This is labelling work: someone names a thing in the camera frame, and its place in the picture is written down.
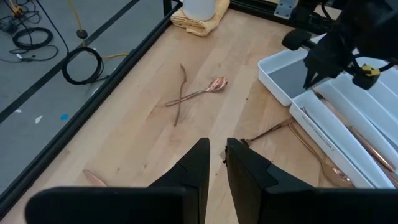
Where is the black cable coil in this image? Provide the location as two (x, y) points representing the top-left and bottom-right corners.
(61, 46), (105, 86)
(11, 27), (55, 51)

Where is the yellow floor cable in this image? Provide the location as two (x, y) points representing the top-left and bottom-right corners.
(67, 0), (130, 61)

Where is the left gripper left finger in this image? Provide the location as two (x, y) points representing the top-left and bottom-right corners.
(148, 137), (211, 224)

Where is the rose gold spoon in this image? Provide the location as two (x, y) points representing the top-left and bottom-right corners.
(288, 123), (356, 190)
(164, 75), (229, 108)

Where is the yellow folded cloth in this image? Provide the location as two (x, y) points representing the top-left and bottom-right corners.
(170, 0), (231, 37)

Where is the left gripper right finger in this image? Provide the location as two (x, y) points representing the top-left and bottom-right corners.
(225, 138), (313, 224)

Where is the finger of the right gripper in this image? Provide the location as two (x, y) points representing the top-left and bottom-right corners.
(302, 66), (322, 91)

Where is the yellow cable tag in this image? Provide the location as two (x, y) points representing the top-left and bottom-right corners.
(361, 64), (381, 77)

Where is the white plastic cutlery tray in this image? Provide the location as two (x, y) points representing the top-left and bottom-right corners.
(257, 33), (398, 190)

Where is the rose gold knife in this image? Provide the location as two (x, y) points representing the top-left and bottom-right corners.
(81, 169), (108, 188)
(312, 89), (397, 174)

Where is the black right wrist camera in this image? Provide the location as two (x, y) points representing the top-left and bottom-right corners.
(352, 72), (381, 91)

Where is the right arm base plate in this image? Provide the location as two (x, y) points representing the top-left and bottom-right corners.
(273, 0), (300, 21)

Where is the white cup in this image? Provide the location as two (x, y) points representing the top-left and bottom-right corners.
(182, 0), (217, 22)

